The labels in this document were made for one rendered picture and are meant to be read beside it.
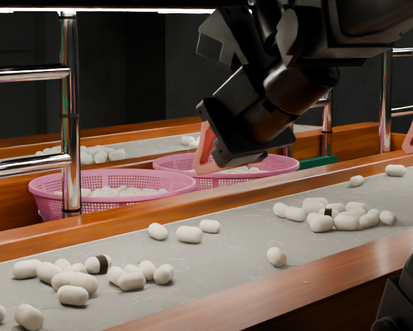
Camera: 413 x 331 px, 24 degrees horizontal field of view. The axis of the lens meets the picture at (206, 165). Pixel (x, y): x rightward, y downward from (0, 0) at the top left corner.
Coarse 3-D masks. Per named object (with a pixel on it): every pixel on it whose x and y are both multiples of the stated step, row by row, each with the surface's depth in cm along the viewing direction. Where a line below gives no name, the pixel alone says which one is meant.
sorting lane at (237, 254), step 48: (336, 192) 160; (384, 192) 160; (96, 240) 125; (144, 240) 126; (240, 240) 126; (288, 240) 126; (336, 240) 126; (0, 288) 104; (48, 288) 104; (144, 288) 104; (192, 288) 104
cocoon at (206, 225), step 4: (204, 220) 130; (208, 220) 130; (212, 220) 130; (200, 224) 130; (204, 224) 130; (208, 224) 130; (212, 224) 129; (216, 224) 129; (200, 228) 130; (204, 228) 130; (208, 228) 130; (212, 228) 129; (216, 228) 129; (220, 228) 130; (212, 232) 130
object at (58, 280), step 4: (64, 272) 103; (68, 272) 103; (72, 272) 104; (56, 276) 102; (60, 276) 102; (64, 276) 102; (68, 276) 103; (52, 280) 102; (56, 280) 102; (60, 280) 102; (64, 280) 102; (52, 284) 102; (56, 284) 102; (60, 284) 102; (64, 284) 102; (56, 288) 102
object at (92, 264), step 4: (108, 256) 110; (88, 260) 109; (92, 260) 109; (96, 260) 109; (108, 260) 110; (88, 264) 109; (92, 264) 109; (96, 264) 109; (108, 264) 110; (88, 268) 109; (92, 268) 109; (96, 268) 109; (108, 268) 110; (88, 272) 109; (92, 272) 109; (96, 272) 109
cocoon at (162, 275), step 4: (164, 264) 107; (160, 268) 105; (164, 268) 105; (168, 268) 106; (172, 268) 106; (156, 272) 105; (160, 272) 104; (164, 272) 105; (168, 272) 105; (172, 272) 106; (156, 276) 105; (160, 276) 104; (164, 276) 104; (168, 276) 105; (172, 276) 106; (156, 280) 105; (160, 280) 104; (164, 280) 105; (168, 280) 105
